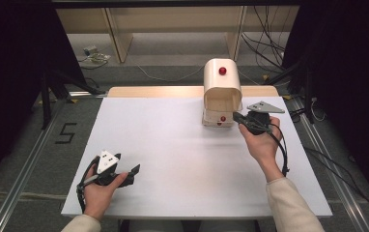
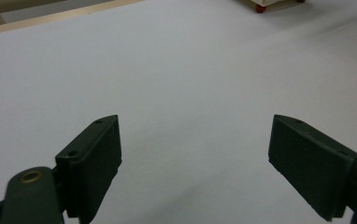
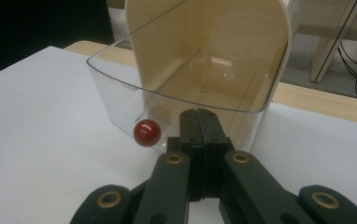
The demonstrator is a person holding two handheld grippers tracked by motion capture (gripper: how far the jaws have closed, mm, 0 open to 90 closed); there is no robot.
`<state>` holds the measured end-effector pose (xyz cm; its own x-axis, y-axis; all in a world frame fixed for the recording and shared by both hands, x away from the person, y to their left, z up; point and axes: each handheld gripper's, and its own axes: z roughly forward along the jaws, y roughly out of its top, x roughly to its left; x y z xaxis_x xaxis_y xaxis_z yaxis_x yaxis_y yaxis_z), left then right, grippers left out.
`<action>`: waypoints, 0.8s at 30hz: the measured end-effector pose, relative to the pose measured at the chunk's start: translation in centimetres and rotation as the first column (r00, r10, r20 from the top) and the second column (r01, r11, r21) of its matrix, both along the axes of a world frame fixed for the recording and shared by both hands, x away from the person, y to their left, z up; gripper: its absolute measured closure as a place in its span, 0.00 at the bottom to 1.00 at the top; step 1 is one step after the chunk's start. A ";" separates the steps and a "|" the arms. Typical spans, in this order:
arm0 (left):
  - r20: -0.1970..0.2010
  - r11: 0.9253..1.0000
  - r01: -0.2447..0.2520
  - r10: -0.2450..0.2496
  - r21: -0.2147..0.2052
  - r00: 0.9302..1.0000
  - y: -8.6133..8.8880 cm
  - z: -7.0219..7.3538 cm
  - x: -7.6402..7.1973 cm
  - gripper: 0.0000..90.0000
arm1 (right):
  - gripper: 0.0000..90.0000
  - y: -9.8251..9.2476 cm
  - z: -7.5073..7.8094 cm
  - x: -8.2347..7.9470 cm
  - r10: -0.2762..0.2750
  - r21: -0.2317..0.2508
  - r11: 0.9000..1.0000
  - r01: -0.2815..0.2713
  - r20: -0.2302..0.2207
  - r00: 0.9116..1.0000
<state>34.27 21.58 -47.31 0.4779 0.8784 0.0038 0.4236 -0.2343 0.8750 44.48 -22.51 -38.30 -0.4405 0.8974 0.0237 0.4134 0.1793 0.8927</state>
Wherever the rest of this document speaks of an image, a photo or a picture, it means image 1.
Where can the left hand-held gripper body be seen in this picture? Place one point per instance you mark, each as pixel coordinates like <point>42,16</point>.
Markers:
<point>106,162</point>

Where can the black metal stand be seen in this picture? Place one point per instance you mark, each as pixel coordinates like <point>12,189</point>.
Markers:
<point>308,90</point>

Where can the light wooden shelf unit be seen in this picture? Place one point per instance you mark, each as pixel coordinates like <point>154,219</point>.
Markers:
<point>173,19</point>

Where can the wooden table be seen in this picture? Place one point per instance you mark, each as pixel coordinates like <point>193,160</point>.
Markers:
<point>160,91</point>

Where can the person's right hand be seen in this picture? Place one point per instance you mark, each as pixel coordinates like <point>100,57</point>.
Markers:
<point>263,148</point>

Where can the dark curtain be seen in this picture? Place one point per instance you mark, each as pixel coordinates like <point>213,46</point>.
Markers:
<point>350,80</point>
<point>12,80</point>

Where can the aluminium floor rail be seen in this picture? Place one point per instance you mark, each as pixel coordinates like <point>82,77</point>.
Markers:
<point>21,180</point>
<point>330,174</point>

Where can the black tripod stand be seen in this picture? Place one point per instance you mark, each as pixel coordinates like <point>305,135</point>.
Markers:
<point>46,96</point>

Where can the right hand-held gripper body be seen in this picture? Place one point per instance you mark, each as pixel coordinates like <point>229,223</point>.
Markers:
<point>260,121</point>

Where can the white table cover board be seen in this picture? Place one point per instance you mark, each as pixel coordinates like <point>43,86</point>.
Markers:
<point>179,161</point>

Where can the cream roll-top drawer cabinet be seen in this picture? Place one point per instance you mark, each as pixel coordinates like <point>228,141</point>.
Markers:
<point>221,80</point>

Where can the person's left hand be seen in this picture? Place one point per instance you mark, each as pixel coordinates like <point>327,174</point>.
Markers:
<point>98,198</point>

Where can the cream drawer with red knob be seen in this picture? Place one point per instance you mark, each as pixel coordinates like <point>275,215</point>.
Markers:
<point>221,114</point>
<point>213,124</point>

